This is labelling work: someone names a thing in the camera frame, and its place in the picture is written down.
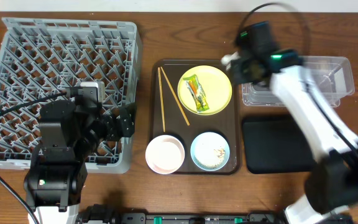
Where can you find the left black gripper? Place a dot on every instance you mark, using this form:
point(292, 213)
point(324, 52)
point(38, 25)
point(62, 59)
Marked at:
point(109, 125)

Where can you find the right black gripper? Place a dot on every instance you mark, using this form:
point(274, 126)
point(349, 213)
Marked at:
point(239, 71)

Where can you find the yellow round plate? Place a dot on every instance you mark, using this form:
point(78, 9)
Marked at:
point(216, 85)

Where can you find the pink round bowl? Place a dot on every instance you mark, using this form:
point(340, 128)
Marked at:
point(164, 154)

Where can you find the green orange snack wrapper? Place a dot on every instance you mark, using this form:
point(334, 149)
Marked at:
point(197, 92)

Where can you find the wooden chopstick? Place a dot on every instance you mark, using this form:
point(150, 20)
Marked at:
point(161, 97)
point(175, 96)

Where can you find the light blue round bowl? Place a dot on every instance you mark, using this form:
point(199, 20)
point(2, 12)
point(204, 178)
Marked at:
point(209, 139)

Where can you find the rice food scraps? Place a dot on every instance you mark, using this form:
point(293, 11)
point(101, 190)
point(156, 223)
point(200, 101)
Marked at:
point(210, 157)

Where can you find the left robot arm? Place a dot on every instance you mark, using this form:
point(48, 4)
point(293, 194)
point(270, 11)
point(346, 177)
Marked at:
point(70, 133)

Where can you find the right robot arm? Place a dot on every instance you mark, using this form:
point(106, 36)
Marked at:
point(332, 186)

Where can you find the black waste tray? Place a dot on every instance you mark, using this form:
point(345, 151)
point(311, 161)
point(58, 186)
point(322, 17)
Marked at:
point(275, 144)

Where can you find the clear plastic waste bin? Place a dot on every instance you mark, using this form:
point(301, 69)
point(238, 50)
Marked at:
point(332, 74)

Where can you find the dark brown serving tray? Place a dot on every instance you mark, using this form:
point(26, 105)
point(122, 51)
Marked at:
point(225, 123)

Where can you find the grey plastic dish rack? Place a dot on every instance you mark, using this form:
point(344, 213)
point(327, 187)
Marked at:
point(41, 57)

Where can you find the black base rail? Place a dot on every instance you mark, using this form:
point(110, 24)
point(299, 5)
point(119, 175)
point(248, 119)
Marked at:
point(106, 214)

